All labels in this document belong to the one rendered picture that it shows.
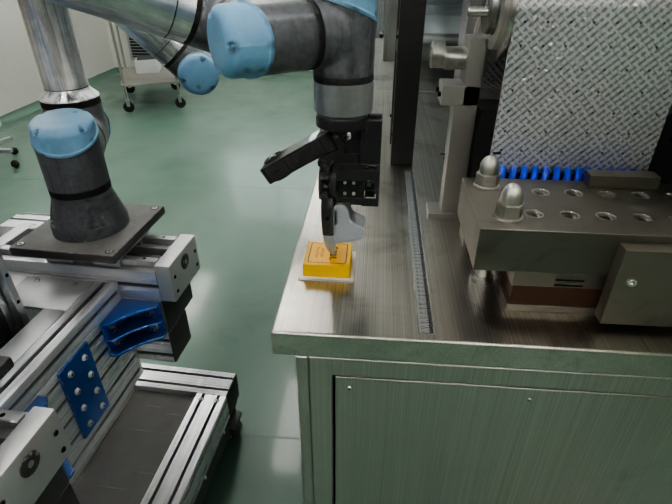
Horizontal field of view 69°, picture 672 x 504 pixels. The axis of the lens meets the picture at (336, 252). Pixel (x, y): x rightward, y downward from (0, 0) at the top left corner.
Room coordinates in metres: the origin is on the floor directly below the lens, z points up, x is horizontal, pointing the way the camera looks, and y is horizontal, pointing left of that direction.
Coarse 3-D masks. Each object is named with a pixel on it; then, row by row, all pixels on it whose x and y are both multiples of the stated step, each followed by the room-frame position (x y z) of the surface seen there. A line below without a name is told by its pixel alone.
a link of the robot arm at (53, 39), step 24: (24, 0) 1.00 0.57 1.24; (24, 24) 1.02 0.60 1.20; (48, 24) 1.01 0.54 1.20; (72, 24) 1.05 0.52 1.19; (48, 48) 1.00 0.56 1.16; (72, 48) 1.03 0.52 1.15; (48, 72) 1.00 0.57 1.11; (72, 72) 1.02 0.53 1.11; (48, 96) 1.00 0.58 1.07; (72, 96) 1.00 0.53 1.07; (96, 96) 1.04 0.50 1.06; (96, 120) 1.01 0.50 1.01
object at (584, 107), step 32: (512, 64) 0.71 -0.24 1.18; (544, 64) 0.70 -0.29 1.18; (576, 64) 0.70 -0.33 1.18; (608, 64) 0.70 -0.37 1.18; (640, 64) 0.69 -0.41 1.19; (512, 96) 0.70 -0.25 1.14; (544, 96) 0.70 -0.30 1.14; (576, 96) 0.70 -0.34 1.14; (608, 96) 0.69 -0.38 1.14; (640, 96) 0.69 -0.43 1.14; (512, 128) 0.70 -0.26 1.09; (544, 128) 0.70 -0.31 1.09; (576, 128) 0.70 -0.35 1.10; (608, 128) 0.69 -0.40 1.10; (640, 128) 0.69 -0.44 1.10; (512, 160) 0.70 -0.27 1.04; (544, 160) 0.70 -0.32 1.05; (576, 160) 0.70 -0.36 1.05; (608, 160) 0.69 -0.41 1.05; (640, 160) 0.69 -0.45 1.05
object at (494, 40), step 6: (504, 0) 0.72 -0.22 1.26; (510, 0) 0.71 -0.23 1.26; (504, 6) 0.71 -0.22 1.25; (504, 12) 0.71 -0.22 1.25; (504, 18) 0.71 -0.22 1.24; (498, 24) 0.73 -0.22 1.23; (504, 24) 0.72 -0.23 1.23; (498, 30) 0.72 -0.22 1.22; (504, 30) 0.72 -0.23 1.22; (486, 36) 0.80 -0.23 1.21; (492, 36) 0.76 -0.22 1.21; (498, 36) 0.72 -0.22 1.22; (492, 42) 0.75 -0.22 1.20; (498, 42) 0.73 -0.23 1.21; (492, 48) 0.75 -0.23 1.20
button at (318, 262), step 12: (312, 252) 0.63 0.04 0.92; (324, 252) 0.63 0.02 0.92; (336, 252) 0.63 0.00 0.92; (348, 252) 0.63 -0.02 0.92; (312, 264) 0.60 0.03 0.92; (324, 264) 0.60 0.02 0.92; (336, 264) 0.60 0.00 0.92; (348, 264) 0.60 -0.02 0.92; (312, 276) 0.60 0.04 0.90; (324, 276) 0.60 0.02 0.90; (336, 276) 0.59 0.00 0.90; (348, 276) 0.59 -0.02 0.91
